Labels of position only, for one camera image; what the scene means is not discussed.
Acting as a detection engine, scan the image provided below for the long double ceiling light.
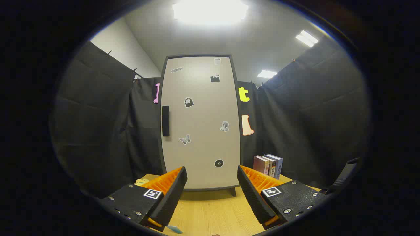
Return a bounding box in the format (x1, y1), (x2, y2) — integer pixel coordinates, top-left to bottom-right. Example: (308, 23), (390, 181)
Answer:
(295, 30), (319, 47)

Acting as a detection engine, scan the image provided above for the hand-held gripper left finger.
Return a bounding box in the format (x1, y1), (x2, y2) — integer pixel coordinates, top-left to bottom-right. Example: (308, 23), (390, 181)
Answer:
(98, 166), (188, 232)

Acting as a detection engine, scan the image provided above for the black ribbed strap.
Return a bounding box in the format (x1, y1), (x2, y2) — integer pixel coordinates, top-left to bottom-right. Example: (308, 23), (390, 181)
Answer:
(320, 157), (360, 194)

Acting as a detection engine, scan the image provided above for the dark spine book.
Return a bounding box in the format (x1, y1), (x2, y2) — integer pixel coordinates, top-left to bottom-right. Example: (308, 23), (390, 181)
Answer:
(262, 155), (277, 178)

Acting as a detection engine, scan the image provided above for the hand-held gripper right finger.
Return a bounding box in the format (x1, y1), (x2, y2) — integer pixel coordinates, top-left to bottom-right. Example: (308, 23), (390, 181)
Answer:
(237, 165), (328, 230)

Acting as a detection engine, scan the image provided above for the dark grey cabinet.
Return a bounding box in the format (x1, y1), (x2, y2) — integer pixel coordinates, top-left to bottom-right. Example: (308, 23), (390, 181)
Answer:
(159, 54), (243, 197)

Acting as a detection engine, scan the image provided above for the large ceiling light panel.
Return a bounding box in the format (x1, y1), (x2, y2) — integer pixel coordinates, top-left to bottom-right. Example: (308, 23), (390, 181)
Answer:
(172, 0), (249, 25)

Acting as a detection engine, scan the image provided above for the beige cabinet door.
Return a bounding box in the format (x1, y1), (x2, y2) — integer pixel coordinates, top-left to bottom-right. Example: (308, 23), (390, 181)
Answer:
(160, 56), (241, 190)

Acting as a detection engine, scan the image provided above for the black door handle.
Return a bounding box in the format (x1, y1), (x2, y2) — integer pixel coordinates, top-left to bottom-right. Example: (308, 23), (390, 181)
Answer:
(162, 106), (170, 137)

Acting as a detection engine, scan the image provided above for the black backdrop cloth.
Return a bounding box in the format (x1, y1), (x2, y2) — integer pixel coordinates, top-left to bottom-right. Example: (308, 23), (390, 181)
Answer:
(49, 34), (371, 199)

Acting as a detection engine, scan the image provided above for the pale blue spine book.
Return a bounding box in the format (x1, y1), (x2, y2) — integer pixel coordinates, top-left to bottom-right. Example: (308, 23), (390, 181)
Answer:
(265, 154), (283, 180)

